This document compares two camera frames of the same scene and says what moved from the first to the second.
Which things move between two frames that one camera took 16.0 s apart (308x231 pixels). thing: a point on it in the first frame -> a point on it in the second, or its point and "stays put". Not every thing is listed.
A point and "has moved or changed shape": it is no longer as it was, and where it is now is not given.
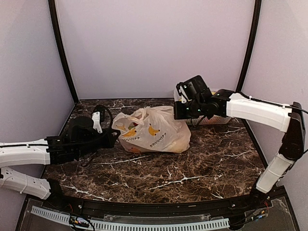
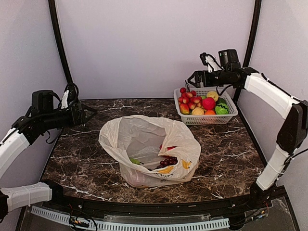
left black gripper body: [107, 143] -> [79, 121]
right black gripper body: [191, 111] -> [208, 82]
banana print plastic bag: [151, 129] has moved or changed shape
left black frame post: [53, 13] stays put
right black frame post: [258, 7] stays put
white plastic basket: [203, 120] stays put
